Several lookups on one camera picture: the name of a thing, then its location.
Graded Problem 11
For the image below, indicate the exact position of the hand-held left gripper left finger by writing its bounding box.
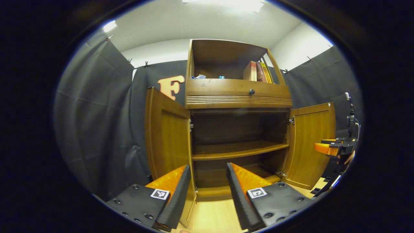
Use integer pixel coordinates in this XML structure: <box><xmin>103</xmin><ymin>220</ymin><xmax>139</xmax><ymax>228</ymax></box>
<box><xmin>105</xmin><ymin>164</ymin><xmax>192</xmax><ymax>232</ymax></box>

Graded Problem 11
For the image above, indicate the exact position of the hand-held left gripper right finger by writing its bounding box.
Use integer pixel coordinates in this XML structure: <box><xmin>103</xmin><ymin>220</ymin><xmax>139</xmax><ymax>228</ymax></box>
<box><xmin>226</xmin><ymin>162</ymin><xmax>313</xmax><ymax>231</ymax></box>

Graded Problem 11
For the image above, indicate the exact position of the wooden shoe cabinet door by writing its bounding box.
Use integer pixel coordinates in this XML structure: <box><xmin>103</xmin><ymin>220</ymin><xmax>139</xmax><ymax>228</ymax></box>
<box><xmin>145</xmin><ymin>87</ymin><xmax>197</xmax><ymax>228</ymax></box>
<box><xmin>285</xmin><ymin>102</ymin><xmax>337</xmax><ymax>190</ymax></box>

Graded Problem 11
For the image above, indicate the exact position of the wooden inner cabinet shelf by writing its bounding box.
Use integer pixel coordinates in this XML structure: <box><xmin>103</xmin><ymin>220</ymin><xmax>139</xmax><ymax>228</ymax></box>
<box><xmin>191</xmin><ymin>140</ymin><xmax>290</xmax><ymax>161</ymax></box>

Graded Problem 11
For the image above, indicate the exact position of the yellow book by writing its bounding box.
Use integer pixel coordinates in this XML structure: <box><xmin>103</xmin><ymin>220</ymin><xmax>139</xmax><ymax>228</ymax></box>
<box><xmin>260</xmin><ymin>61</ymin><xmax>274</xmax><ymax>84</ymax></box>

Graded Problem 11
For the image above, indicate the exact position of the dark red book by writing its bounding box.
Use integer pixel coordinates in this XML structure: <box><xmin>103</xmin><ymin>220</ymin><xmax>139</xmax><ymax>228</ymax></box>
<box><xmin>256</xmin><ymin>61</ymin><xmax>267</xmax><ymax>83</ymax></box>

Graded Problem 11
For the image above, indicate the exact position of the black backdrop cloth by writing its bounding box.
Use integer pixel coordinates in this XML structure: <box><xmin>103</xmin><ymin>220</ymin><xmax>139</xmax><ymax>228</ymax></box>
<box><xmin>53</xmin><ymin>31</ymin><xmax>363</xmax><ymax>199</ymax></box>

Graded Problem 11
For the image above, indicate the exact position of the wooden drawer with black knob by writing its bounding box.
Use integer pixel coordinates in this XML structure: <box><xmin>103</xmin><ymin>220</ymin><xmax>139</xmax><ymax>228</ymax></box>
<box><xmin>185</xmin><ymin>78</ymin><xmax>292</xmax><ymax>109</ymax></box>

